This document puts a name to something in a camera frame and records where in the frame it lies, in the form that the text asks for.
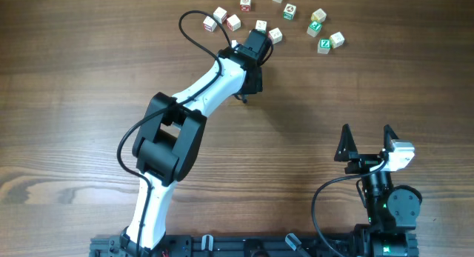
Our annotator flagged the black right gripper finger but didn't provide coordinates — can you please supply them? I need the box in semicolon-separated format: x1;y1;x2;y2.
383;124;399;153
334;124;358;161

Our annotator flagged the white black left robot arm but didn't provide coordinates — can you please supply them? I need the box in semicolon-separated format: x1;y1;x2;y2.
121;30;273;256

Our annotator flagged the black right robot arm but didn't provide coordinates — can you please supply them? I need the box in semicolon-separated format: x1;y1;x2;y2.
334;124;422;257

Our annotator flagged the green letter wooden block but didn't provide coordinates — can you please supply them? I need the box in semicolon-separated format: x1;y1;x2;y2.
255;20;267;33

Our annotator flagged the wooden block number one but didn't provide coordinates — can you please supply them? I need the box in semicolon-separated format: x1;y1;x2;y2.
268;28;283;44

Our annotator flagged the wooden block animal drawing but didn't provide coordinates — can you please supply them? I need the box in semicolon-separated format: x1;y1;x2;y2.
227;14;241;32

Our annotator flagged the red edged wooden block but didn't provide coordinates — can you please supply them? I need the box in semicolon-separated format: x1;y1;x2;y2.
213;7;227;24

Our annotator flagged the wooden block letter Z side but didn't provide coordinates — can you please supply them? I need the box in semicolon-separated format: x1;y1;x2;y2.
203;16;218;32

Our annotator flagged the red letter Q block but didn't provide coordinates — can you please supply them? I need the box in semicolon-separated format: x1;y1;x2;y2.
240;0;251;11

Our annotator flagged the green bordered picture block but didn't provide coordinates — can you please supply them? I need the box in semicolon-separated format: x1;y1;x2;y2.
283;4;296;20

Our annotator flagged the green letter Z block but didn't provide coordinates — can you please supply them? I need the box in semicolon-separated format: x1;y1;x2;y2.
317;39;331;54

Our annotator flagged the yellow edged wooden block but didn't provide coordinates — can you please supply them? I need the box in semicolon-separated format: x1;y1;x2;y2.
311;8;327;23

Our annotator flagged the yellow turtle wooden block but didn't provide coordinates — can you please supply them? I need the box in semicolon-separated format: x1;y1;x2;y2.
330;32;345;48

